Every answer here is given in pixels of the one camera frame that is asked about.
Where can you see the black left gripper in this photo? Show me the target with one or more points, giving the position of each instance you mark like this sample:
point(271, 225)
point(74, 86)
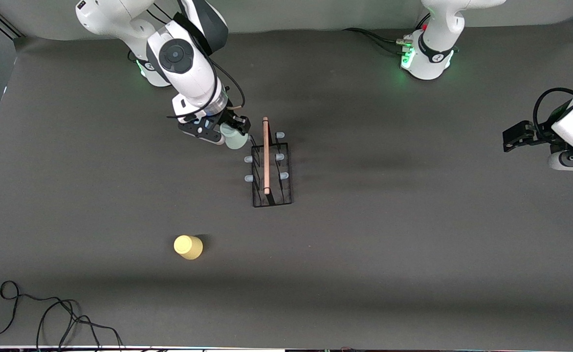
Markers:
point(537, 135)

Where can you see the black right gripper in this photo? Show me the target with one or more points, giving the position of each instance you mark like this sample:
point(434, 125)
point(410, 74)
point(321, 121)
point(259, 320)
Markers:
point(228, 117)

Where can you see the pale green plastic cup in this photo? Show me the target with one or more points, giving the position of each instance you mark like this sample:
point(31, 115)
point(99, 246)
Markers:
point(235, 140)

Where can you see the yellow plastic cup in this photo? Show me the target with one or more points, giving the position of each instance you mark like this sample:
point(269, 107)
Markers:
point(188, 248)

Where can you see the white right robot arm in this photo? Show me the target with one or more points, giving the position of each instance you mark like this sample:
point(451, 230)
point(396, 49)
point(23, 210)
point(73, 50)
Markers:
point(188, 73)

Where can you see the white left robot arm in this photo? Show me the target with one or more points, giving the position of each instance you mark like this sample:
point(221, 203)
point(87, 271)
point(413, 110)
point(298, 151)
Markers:
point(433, 58)

